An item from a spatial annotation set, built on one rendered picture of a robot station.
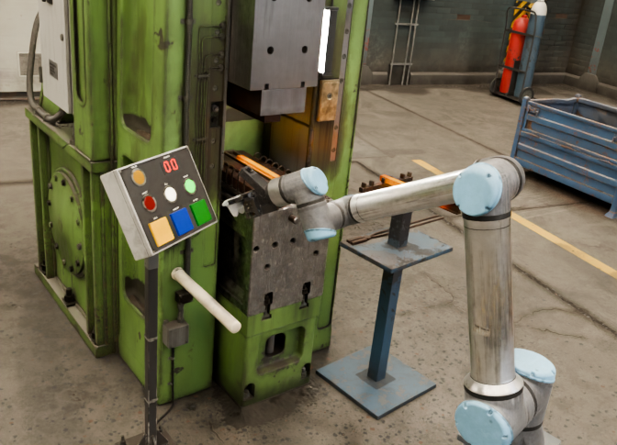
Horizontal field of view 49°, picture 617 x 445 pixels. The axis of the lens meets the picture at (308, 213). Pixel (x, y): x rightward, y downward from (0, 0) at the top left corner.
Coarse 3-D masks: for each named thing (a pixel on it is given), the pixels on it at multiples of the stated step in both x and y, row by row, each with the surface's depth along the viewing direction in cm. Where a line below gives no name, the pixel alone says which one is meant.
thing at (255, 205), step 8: (248, 192) 212; (256, 192) 211; (248, 200) 211; (256, 200) 211; (264, 200) 210; (248, 208) 213; (256, 208) 210; (264, 208) 211; (272, 208) 209; (248, 216) 213; (256, 216) 211
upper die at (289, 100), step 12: (228, 84) 260; (228, 96) 261; (240, 96) 254; (252, 96) 247; (264, 96) 243; (276, 96) 246; (288, 96) 250; (300, 96) 253; (252, 108) 248; (264, 108) 245; (276, 108) 248; (288, 108) 252; (300, 108) 255
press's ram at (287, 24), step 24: (240, 0) 234; (264, 0) 229; (288, 0) 235; (312, 0) 241; (240, 24) 237; (264, 24) 232; (288, 24) 238; (312, 24) 244; (240, 48) 239; (264, 48) 236; (288, 48) 242; (312, 48) 248; (240, 72) 242; (264, 72) 240; (288, 72) 246; (312, 72) 252
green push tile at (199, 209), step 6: (192, 204) 223; (198, 204) 225; (204, 204) 227; (192, 210) 222; (198, 210) 224; (204, 210) 226; (198, 216) 224; (204, 216) 226; (210, 216) 228; (198, 222) 223; (204, 222) 225
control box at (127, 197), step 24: (120, 168) 202; (144, 168) 210; (168, 168) 218; (192, 168) 228; (120, 192) 202; (144, 192) 207; (120, 216) 206; (144, 216) 205; (168, 216) 213; (192, 216) 222; (144, 240) 204
